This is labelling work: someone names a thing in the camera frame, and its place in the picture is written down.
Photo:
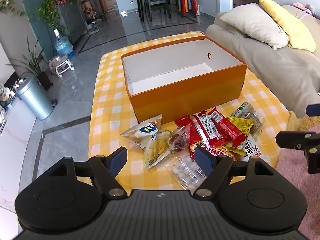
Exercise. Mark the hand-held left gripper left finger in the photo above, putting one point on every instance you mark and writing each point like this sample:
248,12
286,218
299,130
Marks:
117,161

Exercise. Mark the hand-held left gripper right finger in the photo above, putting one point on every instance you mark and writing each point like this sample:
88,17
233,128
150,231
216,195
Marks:
203,158

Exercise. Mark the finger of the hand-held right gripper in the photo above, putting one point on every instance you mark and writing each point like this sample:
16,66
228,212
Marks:
295,140
313,110

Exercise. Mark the clear bag of white candies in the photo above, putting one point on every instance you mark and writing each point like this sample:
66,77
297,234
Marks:
183,171

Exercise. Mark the red packet silver back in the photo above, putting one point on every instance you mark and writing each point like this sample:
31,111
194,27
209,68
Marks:
207,130

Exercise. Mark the green yellow fries packet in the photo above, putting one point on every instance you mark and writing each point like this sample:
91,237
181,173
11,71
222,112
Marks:
156,150

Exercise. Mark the white chip bag blue logo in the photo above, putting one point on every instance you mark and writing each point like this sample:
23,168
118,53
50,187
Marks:
143,130

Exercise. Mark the white noodle packet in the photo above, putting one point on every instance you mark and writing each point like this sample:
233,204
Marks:
252,150

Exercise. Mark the orange cardboard box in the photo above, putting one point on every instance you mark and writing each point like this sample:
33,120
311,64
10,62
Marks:
187,97

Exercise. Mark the yellow plush cushion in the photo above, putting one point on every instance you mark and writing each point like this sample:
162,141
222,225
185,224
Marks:
297,123

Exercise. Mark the pink fluffy rug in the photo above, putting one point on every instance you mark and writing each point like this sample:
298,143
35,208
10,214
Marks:
287,162

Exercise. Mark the clear bag of dark dates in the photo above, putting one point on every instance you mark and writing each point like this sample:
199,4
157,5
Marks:
177,140

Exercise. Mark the red snack packet white label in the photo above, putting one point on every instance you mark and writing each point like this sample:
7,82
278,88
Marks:
225,125

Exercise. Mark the clear packet of nuts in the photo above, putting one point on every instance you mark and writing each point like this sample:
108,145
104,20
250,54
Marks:
255,122

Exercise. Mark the beige sofa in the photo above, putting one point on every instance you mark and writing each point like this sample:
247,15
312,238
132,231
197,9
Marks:
275,67

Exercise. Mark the yellow checkered tablecloth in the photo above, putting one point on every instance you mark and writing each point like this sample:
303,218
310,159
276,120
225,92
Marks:
110,100

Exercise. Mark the green white snack packet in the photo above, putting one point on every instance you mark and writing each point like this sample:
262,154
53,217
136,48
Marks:
242,107

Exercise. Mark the yellow pillow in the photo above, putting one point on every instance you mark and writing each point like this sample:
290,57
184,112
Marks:
292,27

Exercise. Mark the beige pillow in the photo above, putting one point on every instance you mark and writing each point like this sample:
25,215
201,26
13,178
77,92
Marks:
255,25

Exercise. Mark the silver pedal trash can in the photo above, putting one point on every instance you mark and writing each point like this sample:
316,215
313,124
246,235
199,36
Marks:
35,97

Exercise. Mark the white low cabinet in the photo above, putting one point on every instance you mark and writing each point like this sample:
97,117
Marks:
12,127

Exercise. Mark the small white wheeled stool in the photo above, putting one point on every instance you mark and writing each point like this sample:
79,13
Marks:
61,65

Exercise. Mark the tall leafy potted plant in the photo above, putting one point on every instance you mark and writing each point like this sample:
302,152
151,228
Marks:
37,65

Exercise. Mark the blue water jug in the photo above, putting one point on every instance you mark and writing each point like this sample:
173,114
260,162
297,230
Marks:
63,45

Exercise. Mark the stuffed toys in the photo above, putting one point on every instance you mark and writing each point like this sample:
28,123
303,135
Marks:
5,92

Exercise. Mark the grey drawer cabinet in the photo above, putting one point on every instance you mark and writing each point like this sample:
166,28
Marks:
73,20

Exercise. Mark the pink brown floor toy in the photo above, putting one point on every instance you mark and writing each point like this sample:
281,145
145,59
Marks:
88,8

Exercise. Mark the stack of coloured stools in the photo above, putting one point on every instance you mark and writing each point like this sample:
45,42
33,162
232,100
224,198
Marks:
188,2

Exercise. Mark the trailing vine plant on cabinet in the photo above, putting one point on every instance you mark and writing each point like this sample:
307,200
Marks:
50,12

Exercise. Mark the hanging wall vine plant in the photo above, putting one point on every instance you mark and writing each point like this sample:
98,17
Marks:
10,6

